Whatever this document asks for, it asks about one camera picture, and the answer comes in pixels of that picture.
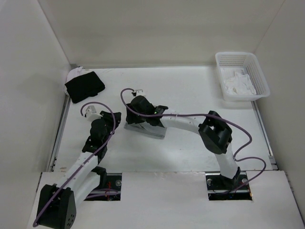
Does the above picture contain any grey tank top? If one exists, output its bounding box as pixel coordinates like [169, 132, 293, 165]
[124, 123, 167, 139]

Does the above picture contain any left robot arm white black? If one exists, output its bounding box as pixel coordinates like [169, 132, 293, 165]
[33, 111, 122, 229]

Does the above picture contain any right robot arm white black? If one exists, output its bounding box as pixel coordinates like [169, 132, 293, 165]
[126, 95, 240, 189]

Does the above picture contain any folded black tank top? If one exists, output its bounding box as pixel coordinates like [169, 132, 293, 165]
[65, 72, 105, 104]

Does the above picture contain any folded white tank top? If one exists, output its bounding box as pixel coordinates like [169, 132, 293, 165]
[66, 66, 83, 83]

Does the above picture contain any white tank top in basket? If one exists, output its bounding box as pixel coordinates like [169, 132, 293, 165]
[221, 68, 256, 95]

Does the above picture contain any white plastic basket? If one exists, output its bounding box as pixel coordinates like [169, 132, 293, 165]
[215, 52, 270, 102]

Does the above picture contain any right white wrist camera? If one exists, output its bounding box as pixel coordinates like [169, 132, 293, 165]
[132, 89, 146, 97]

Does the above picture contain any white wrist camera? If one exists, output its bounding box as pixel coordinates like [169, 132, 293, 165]
[132, 89, 146, 97]
[85, 105, 102, 122]

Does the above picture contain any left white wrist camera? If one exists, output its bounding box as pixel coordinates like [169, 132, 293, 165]
[85, 105, 102, 122]

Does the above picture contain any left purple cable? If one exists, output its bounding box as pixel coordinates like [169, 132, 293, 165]
[32, 102, 120, 226]

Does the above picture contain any purple cable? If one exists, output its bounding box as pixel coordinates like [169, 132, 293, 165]
[120, 88, 267, 194]
[32, 102, 120, 226]

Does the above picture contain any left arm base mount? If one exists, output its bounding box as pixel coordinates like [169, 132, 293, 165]
[85, 167, 122, 201]

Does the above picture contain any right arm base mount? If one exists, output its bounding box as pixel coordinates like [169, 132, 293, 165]
[205, 172, 252, 201]

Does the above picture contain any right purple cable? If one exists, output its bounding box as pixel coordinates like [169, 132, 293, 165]
[120, 88, 267, 194]

